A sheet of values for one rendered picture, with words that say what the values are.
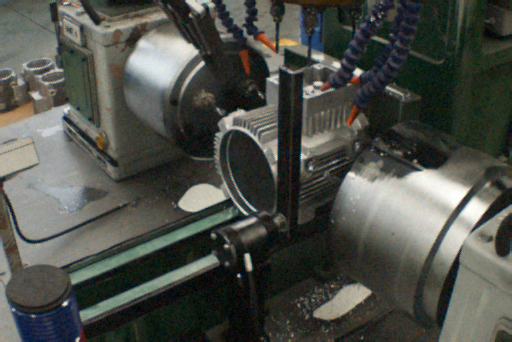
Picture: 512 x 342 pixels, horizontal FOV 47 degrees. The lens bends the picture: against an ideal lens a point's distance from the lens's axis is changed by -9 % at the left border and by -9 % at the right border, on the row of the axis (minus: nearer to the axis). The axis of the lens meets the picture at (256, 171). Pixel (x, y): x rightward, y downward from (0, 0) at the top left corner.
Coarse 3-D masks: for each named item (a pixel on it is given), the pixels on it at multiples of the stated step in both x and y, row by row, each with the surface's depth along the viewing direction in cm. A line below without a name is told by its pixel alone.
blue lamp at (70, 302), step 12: (72, 288) 50; (72, 300) 49; (12, 312) 48; (24, 312) 52; (48, 312) 47; (60, 312) 48; (72, 312) 49; (24, 324) 47; (36, 324) 47; (48, 324) 47; (60, 324) 48; (72, 324) 50; (24, 336) 49; (36, 336) 48; (48, 336) 48; (60, 336) 49; (72, 336) 50
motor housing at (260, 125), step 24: (240, 120) 99; (264, 120) 99; (216, 144) 108; (240, 144) 109; (264, 144) 97; (312, 144) 100; (336, 144) 101; (240, 168) 111; (264, 168) 113; (336, 168) 102; (240, 192) 110; (264, 192) 111; (312, 192) 100; (336, 192) 105
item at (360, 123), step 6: (360, 114) 104; (222, 120) 103; (228, 120) 103; (360, 120) 104; (366, 120) 105; (222, 126) 104; (228, 126) 103; (354, 126) 105; (360, 126) 104; (366, 126) 105; (222, 132) 104; (276, 144) 95; (270, 150) 95; (276, 150) 95; (270, 156) 96; (276, 156) 94; (270, 162) 96; (276, 162) 95; (222, 186) 110; (222, 192) 111
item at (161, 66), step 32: (160, 32) 122; (224, 32) 121; (128, 64) 123; (160, 64) 116; (192, 64) 113; (256, 64) 122; (128, 96) 125; (160, 96) 114; (192, 96) 116; (224, 96) 120; (256, 96) 125; (160, 128) 118; (192, 128) 119
